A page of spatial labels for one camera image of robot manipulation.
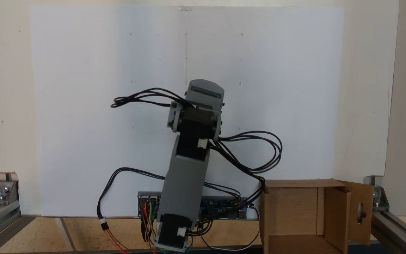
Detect small circuit board with jumpers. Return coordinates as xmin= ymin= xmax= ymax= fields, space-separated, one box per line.
xmin=138 ymin=192 xmax=163 ymax=220

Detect black cable bundle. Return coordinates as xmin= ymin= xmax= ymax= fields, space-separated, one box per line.
xmin=196 ymin=131 xmax=283 ymax=233

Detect coloured jumper wires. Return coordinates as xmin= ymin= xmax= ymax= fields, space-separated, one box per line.
xmin=140 ymin=199 xmax=161 ymax=254

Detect aluminium corner bracket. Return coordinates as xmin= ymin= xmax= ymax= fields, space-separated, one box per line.
xmin=363 ymin=176 xmax=390 ymax=212
xmin=0 ymin=172 xmax=19 ymax=206

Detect brown cardboard box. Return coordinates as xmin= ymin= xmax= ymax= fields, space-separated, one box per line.
xmin=259 ymin=178 xmax=374 ymax=254

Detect black cable to gripper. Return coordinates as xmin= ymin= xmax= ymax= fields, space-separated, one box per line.
xmin=111 ymin=88 xmax=191 ymax=108

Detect white paper sheet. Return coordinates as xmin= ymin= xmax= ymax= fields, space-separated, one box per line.
xmin=186 ymin=5 xmax=344 ymax=217
xmin=29 ymin=5 xmax=187 ymax=217

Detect blue circuit board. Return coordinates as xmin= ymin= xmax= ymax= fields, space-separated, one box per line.
xmin=199 ymin=197 xmax=248 ymax=220

